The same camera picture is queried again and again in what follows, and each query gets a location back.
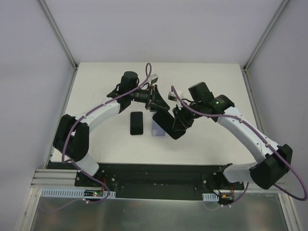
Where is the black smartphone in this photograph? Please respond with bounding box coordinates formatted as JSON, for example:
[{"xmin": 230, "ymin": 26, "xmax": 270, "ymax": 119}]
[
  {"xmin": 152, "ymin": 111, "xmax": 186, "ymax": 140},
  {"xmin": 130, "ymin": 112, "xmax": 143, "ymax": 135}
]

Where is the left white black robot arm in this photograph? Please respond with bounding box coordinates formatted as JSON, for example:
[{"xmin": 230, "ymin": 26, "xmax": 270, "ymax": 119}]
[{"xmin": 52, "ymin": 71, "xmax": 170, "ymax": 176}]

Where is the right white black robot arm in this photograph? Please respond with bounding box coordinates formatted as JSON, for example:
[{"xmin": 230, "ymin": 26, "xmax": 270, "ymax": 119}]
[{"xmin": 168, "ymin": 82, "xmax": 293, "ymax": 190}]

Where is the reflective metal sheet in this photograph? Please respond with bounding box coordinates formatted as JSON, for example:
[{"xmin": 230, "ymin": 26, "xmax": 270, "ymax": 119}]
[{"xmin": 31, "ymin": 193, "xmax": 288, "ymax": 231}]

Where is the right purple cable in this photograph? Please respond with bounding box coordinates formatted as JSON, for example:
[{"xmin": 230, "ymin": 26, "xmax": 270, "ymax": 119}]
[{"xmin": 170, "ymin": 85, "xmax": 308, "ymax": 207}]

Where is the purple cable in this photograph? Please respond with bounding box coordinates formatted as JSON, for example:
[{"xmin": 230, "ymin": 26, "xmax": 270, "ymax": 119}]
[
  {"xmin": 61, "ymin": 63, "xmax": 154, "ymax": 205},
  {"xmin": 170, "ymin": 85, "xmax": 308, "ymax": 207}
]

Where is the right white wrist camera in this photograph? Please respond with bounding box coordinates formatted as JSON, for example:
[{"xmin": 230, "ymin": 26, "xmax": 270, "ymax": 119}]
[{"xmin": 167, "ymin": 90, "xmax": 183, "ymax": 102}]

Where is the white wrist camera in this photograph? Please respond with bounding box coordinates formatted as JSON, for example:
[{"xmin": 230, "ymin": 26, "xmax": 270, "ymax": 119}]
[
  {"xmin": 148, "ymin": 74, "xmax": 158, "ymax": 85},
  {"xmin": 167, "ymin": 90, "xmax": 183, "ymax": 102}
]

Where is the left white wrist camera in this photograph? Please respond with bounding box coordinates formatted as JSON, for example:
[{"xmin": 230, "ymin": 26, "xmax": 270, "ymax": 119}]
[{"xmin": 148, "ymin": 74, "xmax": 158, "ymax": 85}]

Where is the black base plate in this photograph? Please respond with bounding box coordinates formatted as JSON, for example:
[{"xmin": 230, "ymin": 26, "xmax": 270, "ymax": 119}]
[{"xmin": 74, "ymin": 163, "xmax": 245, "ymax": 201}]

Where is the right white cable duct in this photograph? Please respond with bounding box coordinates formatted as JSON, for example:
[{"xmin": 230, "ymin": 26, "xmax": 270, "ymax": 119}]
[{"xmin": 202, "ymin": 193, "xmax": 219, "ymax": 202}]

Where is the white cable duct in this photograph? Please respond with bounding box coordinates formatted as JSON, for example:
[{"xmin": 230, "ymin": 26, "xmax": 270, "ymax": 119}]
[
  {"xmin": 41, "ymin": 188, "xmax": 116, "ymax": 199},
  {"xmin": 202, "ymin": 193, "xmax": 219, "ymax": 202}
]

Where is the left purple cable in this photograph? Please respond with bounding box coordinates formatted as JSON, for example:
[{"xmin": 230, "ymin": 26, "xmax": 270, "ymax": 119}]
[{"xmin": 61, "ymin": 63, "xmax": 154, "ymax": 205}]

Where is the aluminium rail profile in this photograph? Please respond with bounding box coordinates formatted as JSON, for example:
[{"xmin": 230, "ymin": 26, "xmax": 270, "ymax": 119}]
[{"xmin": 31, "ymin": 169, "xmax": 80, "ymax": 188}]

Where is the left white cable duct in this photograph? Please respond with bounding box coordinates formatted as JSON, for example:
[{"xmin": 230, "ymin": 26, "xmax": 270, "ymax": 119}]
[{"xmin": 41, "ymin": 188, "xmax": 116, "ymax": 199}]

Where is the left aluminium frame post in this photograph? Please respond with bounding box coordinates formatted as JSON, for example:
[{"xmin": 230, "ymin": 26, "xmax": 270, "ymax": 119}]
[{"xmin": 37, "ymin": 0, "xmax": 78, "ymax": 70}]

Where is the aluminium frame post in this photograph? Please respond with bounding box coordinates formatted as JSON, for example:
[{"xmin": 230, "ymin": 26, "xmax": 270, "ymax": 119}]
[
  {"xmin": 37, "ymin": 0, "xmax": 78, "ymax": 70},
  {"xmin": 243, "ymin": 0, "xmax": 291, "ymax": 72}
]

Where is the right aluminium frame post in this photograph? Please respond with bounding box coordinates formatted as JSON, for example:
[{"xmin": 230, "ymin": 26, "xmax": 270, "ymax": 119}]
[{"xmin": 243, "ymin": 0, "xmax": 291, "ymax": 72}]

